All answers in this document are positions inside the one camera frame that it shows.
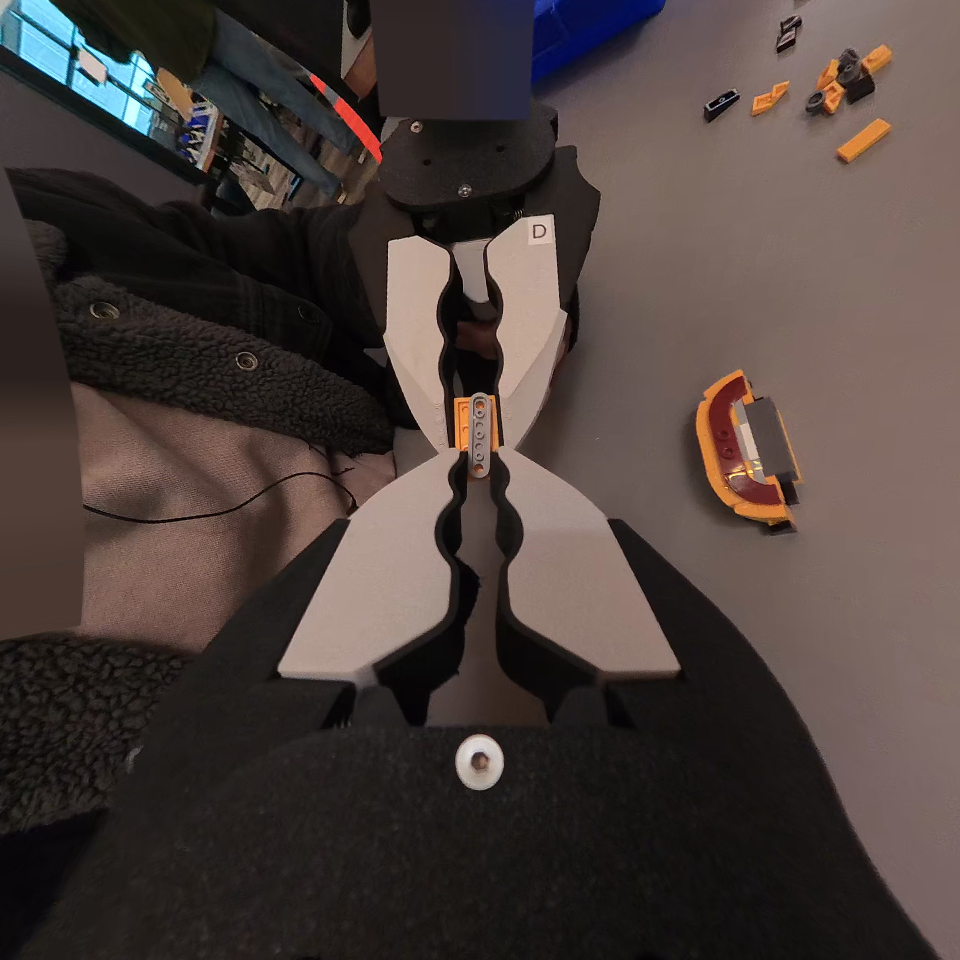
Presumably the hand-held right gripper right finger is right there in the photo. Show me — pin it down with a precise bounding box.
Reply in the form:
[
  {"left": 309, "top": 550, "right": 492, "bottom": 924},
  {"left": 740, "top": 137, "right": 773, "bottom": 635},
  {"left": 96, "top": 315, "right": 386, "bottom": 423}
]
[{"left": 491, "top": 447, "right": 684, "bottom": 685}]

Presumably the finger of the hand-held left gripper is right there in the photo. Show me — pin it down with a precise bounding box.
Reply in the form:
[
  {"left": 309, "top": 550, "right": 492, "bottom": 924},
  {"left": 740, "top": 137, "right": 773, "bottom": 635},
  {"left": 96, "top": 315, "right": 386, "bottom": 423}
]
[
  {"left": 485, "top": 216, "right": 567, "bottom": 447},
  {"left": 382, "top": 236, "right": 460, "bottom": 453}
]

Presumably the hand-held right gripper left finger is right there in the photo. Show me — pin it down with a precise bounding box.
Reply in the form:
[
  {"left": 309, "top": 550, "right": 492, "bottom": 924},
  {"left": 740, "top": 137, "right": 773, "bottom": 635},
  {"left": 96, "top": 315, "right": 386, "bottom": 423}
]
[{"left": 276, "top": 448, "right": 481, "bottom": 685}]

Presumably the orange studded lego plate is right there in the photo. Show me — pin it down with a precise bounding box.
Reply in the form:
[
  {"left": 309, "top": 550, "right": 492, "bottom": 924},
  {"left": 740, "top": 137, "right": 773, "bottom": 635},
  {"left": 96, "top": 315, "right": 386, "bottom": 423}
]
[{"left": 454, "top": 393, "right": 499, "bottom": 453}]

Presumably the grey lego beam with holes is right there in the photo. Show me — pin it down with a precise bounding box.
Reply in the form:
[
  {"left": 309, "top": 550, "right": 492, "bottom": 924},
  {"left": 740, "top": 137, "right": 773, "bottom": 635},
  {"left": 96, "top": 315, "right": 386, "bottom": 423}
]
[{"left": 468, "top": 395, "right": 494, "bottom": 480}]

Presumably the orange curved lego assembly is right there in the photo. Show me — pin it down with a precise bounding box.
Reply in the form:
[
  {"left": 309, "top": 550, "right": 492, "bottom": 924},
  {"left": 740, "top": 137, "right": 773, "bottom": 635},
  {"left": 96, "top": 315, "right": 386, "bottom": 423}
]
[{"left": 694, "top": 368, "right": 804, "bottom": 538}]

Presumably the orange flat lego tile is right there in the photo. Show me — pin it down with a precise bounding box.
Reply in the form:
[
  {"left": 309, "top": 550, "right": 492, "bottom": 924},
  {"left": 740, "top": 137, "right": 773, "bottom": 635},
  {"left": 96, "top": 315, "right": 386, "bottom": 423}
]
[{"left": 836, "top": 117, "right": 894, "bottom": 163}]

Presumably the red curved strip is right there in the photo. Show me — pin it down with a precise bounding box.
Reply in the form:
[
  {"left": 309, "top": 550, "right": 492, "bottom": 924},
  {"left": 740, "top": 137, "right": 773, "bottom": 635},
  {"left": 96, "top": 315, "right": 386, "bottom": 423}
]
[{"left": 309, "top": 72, "right": 384, "bottom": 163}]

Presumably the blue storage bin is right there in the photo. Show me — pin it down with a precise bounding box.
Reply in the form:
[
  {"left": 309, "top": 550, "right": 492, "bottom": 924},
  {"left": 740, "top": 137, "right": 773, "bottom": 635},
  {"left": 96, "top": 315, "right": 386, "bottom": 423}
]
[{"left": 531, "top": 0, "right": 667, "bottom": 85}]

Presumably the person's beige shirt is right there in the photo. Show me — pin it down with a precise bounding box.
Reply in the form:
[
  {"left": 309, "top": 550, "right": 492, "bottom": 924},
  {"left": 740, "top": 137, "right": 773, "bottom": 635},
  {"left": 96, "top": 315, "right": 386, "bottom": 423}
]
[{"left": 71, "top": 381, "right": 399, "bottom": 655}]

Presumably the person's dark fleece jacket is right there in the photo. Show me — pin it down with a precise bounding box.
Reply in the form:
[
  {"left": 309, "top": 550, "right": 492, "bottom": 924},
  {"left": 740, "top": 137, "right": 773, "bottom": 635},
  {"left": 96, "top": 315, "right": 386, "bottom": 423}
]
[{"left": 0, "top": 217, "right": 400, "bottom": 835}]

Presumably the pile of orange black pieces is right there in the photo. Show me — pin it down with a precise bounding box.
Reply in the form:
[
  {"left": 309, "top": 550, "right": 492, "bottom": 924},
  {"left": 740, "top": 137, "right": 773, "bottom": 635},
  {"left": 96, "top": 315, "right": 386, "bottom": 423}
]
[{"left": 805, "top": 43, "right": 895, "bottom": 116}]

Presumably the thin black cord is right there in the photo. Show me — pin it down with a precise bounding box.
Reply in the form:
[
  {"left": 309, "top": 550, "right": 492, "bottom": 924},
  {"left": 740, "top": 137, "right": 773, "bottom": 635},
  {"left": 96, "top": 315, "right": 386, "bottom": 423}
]
[{"left": 81, "top": 466, "right": 360, "bottom": 524}]

